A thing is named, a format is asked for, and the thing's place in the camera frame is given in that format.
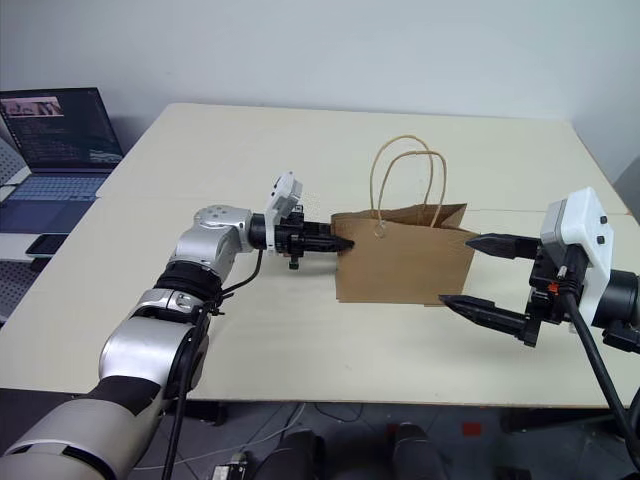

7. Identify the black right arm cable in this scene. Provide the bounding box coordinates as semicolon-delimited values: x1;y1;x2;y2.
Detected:
558;248;640;444

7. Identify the dark rounded shape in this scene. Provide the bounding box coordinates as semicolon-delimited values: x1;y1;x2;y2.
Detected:
386;421;442;480
258;428;327;480

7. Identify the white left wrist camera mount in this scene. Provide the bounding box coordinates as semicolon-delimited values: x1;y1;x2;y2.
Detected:
263;170;305;252

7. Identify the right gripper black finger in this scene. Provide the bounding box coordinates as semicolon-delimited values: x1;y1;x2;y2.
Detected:
464;232;541;262
438;293;542;348

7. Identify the open dark laptop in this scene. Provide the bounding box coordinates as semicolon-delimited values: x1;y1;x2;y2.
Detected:
0;87;126;234

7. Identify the grey perforated metal plate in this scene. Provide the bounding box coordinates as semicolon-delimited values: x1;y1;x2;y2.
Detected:
0;258;45;327

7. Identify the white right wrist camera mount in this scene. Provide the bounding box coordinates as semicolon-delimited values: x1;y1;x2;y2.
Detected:
539;186;616;330

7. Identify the brown paper bag with handles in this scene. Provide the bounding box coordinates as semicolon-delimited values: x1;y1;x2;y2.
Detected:
330;133;484;308

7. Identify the white perforated panel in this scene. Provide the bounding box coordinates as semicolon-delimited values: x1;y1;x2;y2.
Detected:
0;132;33;202

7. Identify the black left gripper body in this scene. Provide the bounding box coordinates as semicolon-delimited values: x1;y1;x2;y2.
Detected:
272;201;308;272

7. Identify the black box on floor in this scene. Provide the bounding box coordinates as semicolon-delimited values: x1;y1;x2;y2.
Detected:
213;451;257;480

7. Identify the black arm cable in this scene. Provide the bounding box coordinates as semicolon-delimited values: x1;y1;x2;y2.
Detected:
160;248;266;480
558;248;640;444

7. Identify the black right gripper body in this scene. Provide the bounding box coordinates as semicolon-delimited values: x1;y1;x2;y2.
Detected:
525;238;591;327

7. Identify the grey partition panel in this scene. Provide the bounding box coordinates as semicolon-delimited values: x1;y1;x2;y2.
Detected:
613;153;640;222

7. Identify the white floor cable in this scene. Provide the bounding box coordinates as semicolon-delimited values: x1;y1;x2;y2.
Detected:
183;400;307;467

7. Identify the black smartphone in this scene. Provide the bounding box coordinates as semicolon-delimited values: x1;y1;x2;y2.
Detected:
24;233;70;259

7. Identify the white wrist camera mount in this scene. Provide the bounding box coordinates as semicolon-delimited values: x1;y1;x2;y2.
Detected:
263;170;305;252
539;186;616;330

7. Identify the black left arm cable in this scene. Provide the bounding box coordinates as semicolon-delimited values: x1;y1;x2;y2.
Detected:
160;248;266;480

